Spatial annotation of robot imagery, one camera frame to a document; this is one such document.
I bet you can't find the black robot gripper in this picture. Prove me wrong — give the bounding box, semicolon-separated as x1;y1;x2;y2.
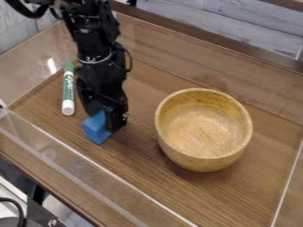
76;50;131;133

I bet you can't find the blue foam block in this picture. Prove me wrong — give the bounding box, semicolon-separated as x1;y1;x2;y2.
82;111;111;145

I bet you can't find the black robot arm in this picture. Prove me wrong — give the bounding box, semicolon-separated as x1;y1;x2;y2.
6;0;132;132

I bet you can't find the brown wooden bowl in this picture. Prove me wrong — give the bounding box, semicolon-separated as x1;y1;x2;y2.
154;88;254;172

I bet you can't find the green dry-erase marker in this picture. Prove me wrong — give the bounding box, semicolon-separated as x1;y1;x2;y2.
62;62;75;116

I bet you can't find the clear acrylic tray wall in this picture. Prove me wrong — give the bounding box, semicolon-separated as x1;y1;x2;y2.
0;14;303;227

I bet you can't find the black metal table bracket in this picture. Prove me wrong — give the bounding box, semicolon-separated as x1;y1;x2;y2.
26;185;68;227

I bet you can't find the black cable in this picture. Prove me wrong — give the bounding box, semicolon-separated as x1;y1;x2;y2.
0;197;27;227

